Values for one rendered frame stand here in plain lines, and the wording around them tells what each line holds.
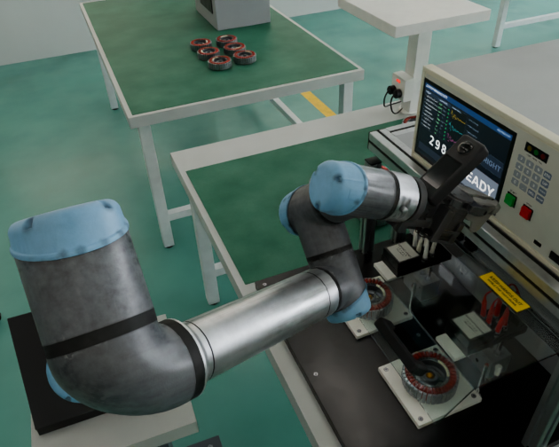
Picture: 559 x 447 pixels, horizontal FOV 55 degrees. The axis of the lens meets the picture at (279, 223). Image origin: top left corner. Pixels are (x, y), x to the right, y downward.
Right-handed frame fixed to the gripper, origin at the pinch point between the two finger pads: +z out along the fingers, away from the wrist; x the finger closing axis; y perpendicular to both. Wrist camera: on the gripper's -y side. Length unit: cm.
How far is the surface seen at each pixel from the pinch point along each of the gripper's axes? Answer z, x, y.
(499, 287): 2.7, 7.9, 12.1
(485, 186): 3.7, -6.1, -0.1
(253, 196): 3, -79, 47
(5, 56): -54, -468, 148
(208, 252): 11, -110, 92
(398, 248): 9.3, -21.6, 25.0
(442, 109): 0.0, -21.2, -7.9
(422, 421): 2.9, 10.7, 43.3
